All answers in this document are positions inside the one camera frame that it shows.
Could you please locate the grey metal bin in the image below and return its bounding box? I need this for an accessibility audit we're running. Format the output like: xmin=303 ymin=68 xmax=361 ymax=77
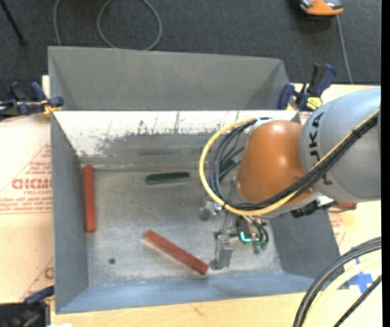
xmin=47 ymin=45 xmax=347 ymax=315

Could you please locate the red-brown flat block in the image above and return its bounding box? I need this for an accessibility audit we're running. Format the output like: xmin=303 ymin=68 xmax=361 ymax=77
xmin=82 ymin=165 xmax=98 ymax=233
xmin=142 ymin=230 xmax=210 ymax=277

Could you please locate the black cylinder on white bracket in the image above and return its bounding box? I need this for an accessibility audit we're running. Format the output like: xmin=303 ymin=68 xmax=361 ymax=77
xmin=290 ymin=196 xmax=336 ymax=219

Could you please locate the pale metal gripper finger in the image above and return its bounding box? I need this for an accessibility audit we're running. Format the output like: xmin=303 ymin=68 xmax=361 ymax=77
xmin=214 ymin=230 xmax=231 ymax=251
xmin=209 ymin=245 xmax=235 ymax=271

